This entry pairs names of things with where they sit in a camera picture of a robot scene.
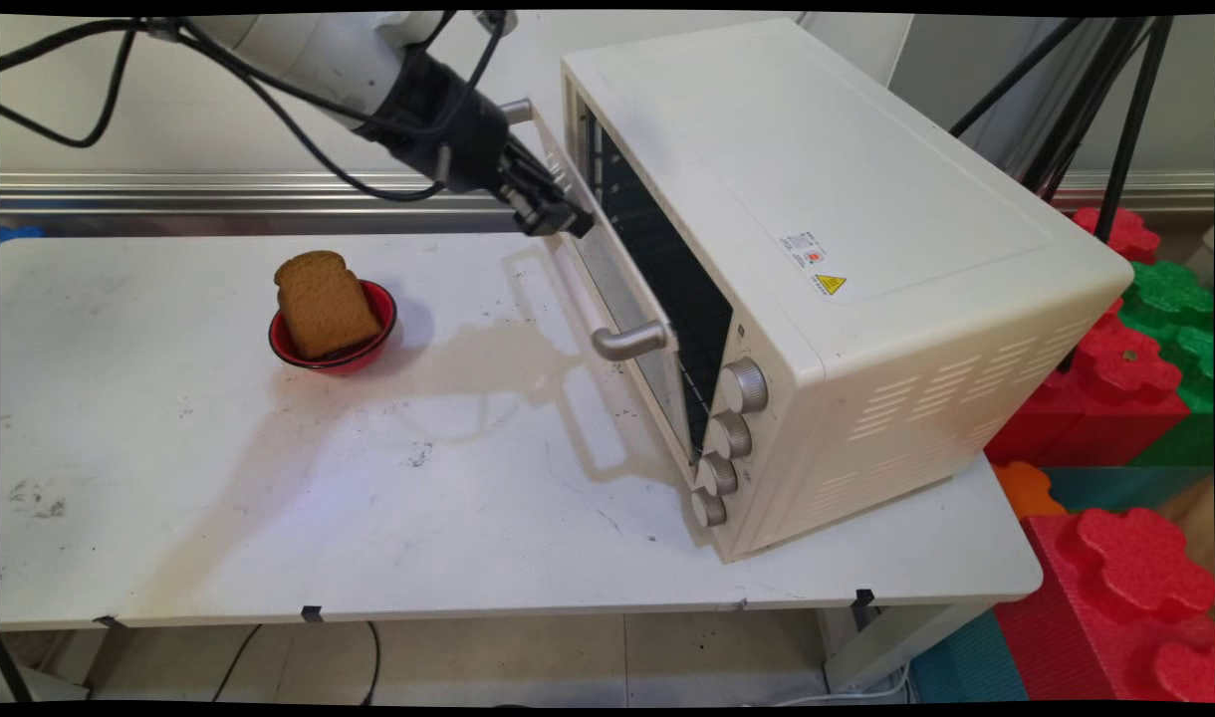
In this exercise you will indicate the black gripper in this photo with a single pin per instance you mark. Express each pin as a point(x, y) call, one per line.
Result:
point(448, 129)

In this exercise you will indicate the brown toast slice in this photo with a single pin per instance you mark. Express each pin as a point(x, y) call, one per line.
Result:
point(324, 304)

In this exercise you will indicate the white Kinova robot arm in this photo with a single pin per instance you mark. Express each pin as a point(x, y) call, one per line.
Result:
point(319, 55)

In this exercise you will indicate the red bowl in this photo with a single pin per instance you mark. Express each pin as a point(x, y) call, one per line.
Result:
point(380, 317)

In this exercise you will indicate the silver oven knob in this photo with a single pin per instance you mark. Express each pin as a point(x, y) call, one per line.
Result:
point(732, 434)
point(717, 475)
point(708, 509)
point(745, 385)

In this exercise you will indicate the yellow warning sticker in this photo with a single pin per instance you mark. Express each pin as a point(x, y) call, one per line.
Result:
point(831, 284)

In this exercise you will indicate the cream toaster oven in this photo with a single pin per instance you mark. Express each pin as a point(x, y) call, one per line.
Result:
point(866, 249)

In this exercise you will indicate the black tape piece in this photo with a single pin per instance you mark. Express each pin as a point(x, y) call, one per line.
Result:
point(864, 605)
point(313, 613)
point(110, 621)

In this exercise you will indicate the blue object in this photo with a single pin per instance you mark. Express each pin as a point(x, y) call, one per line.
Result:
point(20, 233)

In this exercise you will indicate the orange foam block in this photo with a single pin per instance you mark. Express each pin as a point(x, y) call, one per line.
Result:
point(1028, 490)

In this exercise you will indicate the white table leg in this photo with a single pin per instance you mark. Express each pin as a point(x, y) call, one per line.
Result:
point(896, 642)

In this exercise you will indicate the black tripod legs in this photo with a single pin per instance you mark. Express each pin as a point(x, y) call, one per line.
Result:
point(1130, 119)

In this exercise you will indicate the teal foam mat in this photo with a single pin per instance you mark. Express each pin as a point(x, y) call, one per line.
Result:
point(966, 662)

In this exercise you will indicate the green foam block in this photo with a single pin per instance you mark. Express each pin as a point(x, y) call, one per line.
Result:
point(1170, 299)

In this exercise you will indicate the teal foam block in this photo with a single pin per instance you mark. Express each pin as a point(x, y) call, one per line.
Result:
point(1115, 488)

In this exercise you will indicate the large red foam block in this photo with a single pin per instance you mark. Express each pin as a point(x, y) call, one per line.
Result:
point(1115, 597)

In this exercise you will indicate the aluminium rail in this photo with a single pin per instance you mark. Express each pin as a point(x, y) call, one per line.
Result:
point(219, 191)

